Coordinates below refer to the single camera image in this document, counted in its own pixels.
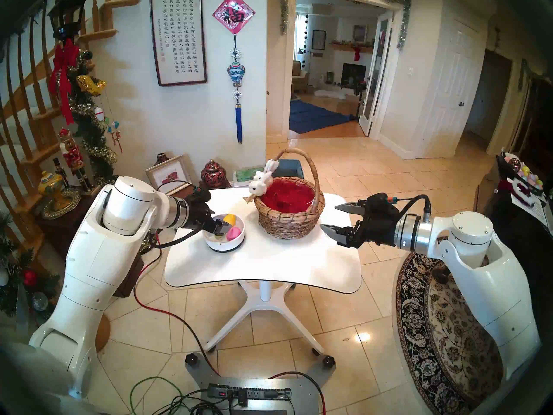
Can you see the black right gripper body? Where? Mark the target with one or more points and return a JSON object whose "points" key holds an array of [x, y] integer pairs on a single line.
{"points": [[378, 230]]}

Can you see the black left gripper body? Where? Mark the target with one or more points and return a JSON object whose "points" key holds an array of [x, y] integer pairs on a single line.
{"points": [[202, 217]]}

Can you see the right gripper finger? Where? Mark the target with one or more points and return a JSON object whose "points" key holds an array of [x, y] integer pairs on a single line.
{"points": [[334, 233], [351, 208]]}

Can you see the yellow easter egg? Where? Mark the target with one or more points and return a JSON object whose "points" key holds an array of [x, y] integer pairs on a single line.
{"points": [[230, 219]]}

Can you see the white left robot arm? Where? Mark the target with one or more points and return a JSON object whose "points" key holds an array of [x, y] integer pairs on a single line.
{"points": [[99, 263]]}

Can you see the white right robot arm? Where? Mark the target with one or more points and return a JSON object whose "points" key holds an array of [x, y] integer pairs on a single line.
{"points": [[497, 288]]}

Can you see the pink easter egg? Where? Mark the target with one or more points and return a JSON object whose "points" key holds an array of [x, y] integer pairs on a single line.
{"points": [[234, 234]]}

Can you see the brown wicker basket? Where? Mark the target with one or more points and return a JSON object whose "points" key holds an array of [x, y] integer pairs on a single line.
{"points": [[289, 226]]}

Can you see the colourful egg centrepiece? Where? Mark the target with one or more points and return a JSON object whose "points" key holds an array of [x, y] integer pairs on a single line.
{"points": [[522, 174]]}

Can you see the white round bowl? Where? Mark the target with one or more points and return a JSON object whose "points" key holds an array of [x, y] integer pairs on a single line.
{"points": [[224, 245]]}

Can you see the red cloisonne lidded jar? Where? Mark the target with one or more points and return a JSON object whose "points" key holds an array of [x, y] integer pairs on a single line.
{"points": [[213, 175]]}

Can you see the white plush bunny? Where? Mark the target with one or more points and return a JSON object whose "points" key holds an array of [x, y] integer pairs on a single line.
{"points": [[258, 187], [265, 175]]}

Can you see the framed red shoe picture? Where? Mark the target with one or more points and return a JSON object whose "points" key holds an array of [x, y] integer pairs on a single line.
{"points": [[168, 175]]}

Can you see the red shredded paper filling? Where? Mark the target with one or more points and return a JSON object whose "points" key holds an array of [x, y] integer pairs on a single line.
{"points": [[287, 198]]}

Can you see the blue open box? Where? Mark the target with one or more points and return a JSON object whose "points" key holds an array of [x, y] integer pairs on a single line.
{"points": [[293, 168]]}

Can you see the small dark vase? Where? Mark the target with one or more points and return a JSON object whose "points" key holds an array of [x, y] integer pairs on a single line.
{"points": [[160, 158]]}

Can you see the blue floor rug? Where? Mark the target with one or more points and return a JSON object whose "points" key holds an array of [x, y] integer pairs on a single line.
{"points": [[311, 117]]}

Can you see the black knob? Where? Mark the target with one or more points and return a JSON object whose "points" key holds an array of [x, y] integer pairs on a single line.
{"points": [[329, 361], [191, 359]]}

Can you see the ornate decorative plate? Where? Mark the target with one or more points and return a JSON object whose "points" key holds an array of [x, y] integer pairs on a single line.
{"points": [[71, 200]]}

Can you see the black fireplace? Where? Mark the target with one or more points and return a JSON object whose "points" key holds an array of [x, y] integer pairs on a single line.
{"points": [[353, 75]]}

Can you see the white glass french door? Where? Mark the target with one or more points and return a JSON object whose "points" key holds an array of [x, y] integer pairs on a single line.
{"points": [[375, 72]]}

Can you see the tan armchair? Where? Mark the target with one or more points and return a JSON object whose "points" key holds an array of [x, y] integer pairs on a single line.
{"points": [[300, 79]]}

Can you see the green tinsel christmas garland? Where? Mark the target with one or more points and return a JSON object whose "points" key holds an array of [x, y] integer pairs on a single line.
{"points": [[90, 129]]}

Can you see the red nutcracker figure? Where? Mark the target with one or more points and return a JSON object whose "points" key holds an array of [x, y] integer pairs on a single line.
{"points": [[72, 157]]}

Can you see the oriental patterned rug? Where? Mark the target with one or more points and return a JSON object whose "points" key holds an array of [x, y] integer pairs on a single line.
{"points": [[453, 353]]}

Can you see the dark wooden side table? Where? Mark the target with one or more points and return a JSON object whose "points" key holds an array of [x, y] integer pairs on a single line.
{"points": [[56, 232]]}

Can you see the blue vase tassel hanging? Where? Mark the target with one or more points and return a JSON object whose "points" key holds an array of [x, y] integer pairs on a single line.
{"points": [[236, 74]]}

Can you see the small black nutcracker figure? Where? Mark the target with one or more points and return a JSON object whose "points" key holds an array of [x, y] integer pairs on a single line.
{"points": [[59, 172]]}

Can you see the white panel door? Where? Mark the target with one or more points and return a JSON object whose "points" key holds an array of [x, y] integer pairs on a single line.
{"points": [[449, 94]]}

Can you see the red christmas stocking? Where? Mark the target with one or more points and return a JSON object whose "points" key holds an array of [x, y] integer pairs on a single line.
{"points": [[356, 54]]}

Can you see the yellow porcelain urn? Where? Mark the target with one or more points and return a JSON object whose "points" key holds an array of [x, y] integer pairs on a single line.
{"points": [[51, 186]]}

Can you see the black power strip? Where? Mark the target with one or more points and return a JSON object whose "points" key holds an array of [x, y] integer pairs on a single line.
{"points": [[255, 392]]}

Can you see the gold ingot ornament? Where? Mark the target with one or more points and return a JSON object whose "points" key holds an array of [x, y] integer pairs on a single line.
{"points": [[90, 84]]}

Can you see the wooden staircase banister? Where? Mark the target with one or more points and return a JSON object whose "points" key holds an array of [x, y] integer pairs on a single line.
{"points": [[36, 157]]}

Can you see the framed chinese calligraphy scroll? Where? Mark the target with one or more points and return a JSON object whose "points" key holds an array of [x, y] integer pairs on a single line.
{"points": [[177, 33]]}

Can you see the silver tinsel doorway garland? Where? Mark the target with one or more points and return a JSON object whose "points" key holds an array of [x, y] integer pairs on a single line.
{"points": [[404, 23]]}

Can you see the red diamond fu decoration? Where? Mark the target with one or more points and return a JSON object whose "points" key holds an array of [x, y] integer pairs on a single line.
{"points": [[233, 13]]}

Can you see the red ribbon bow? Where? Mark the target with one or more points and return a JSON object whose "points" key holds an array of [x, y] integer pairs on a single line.
{"points": [[65, 57]]}

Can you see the black lantern lamp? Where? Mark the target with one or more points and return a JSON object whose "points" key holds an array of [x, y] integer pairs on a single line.
{"points": [[69, 14]]}

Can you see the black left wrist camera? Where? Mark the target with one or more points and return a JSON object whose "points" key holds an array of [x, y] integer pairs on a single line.
{"points": [[201, 195]]}

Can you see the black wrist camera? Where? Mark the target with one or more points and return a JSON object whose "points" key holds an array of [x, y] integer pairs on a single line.
{"points": [[201, 195], [380, 201]]}

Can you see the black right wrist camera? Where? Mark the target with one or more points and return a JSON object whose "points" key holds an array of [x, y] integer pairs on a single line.
{"points": [[380, 201]]}

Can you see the white table pedestal base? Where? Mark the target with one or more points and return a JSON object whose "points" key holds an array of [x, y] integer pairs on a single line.
{"points": [[264, 295]]}

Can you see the grey metal robot base plate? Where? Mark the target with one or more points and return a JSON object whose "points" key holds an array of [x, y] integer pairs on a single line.
{"points": [[306, 392]]}

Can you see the black framed wall picture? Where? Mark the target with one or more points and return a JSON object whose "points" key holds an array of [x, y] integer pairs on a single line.
{"points": [[319, 40]]}

